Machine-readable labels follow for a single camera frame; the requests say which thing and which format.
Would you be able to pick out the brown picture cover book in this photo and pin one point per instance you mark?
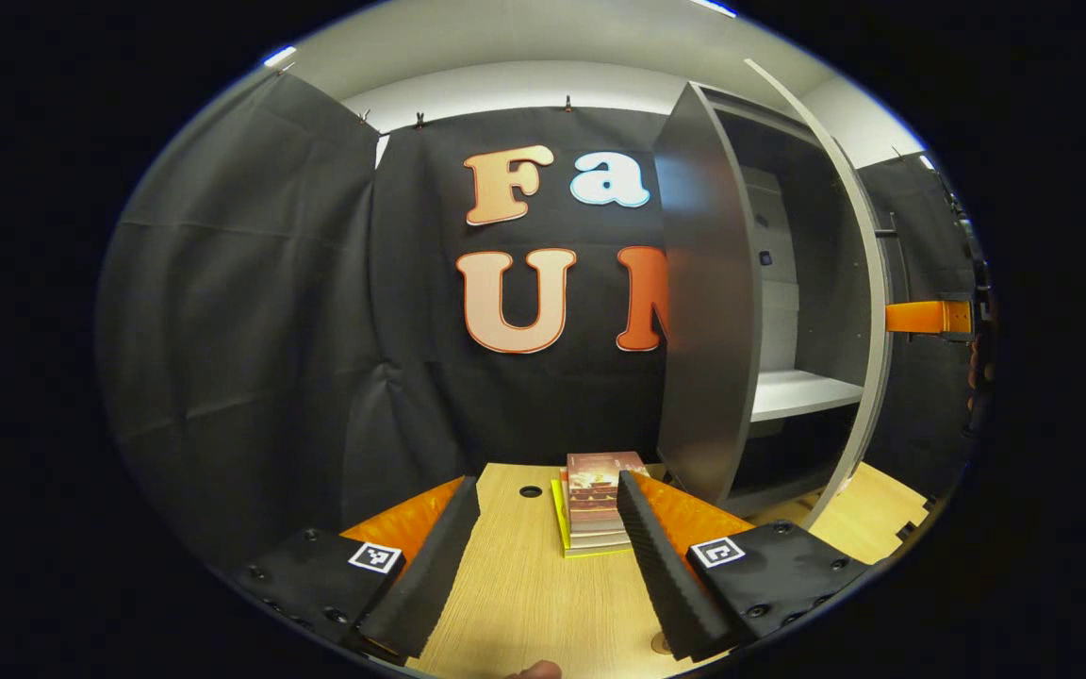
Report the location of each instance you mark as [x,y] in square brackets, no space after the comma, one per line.
[595,481]

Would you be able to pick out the beige cabinet door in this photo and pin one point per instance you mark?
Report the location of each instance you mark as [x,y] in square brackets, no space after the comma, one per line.
[880,377]

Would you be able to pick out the black backdrop cloth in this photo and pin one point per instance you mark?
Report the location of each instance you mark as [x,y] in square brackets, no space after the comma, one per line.
[251,311]

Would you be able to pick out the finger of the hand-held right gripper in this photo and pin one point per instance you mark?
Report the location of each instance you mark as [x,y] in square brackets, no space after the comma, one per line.
[920,317]

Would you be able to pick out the white cabinet shelf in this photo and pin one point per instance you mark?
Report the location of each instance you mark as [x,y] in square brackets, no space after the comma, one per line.
[802,391]

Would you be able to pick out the thin paperback book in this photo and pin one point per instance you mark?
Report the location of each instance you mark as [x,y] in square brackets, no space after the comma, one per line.
[595,540]

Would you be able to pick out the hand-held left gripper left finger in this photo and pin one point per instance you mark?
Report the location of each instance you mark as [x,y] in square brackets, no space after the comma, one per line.
[430,566]

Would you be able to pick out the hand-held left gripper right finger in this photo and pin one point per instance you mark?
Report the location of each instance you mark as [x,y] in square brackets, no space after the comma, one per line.
[666,575]

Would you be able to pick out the black table edge bracket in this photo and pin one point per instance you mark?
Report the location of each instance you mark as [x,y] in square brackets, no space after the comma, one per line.
[913,528]

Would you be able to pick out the dark grey cabinet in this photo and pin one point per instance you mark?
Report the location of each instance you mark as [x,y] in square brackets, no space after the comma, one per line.
[708,330]

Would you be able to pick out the ceiling light panel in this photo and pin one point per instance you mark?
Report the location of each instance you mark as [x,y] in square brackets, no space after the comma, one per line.
[713,8]
[279,56]

